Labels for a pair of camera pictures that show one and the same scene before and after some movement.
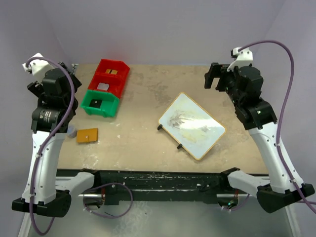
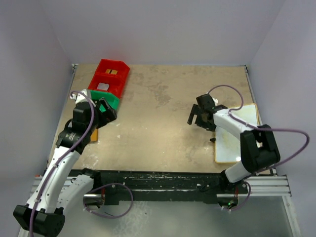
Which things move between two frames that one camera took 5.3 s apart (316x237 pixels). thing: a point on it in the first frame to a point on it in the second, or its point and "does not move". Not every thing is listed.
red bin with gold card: x=112 y=68 does not move
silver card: x=103 y=86 does not move
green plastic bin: x=99 y=102 does not move
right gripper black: x=220 y=77 to x=199 y=118
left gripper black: x=32 y=86 to x=108 y=112
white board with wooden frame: x=191 y=126 to x=227 y=144
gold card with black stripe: x=110 y=71 does not move
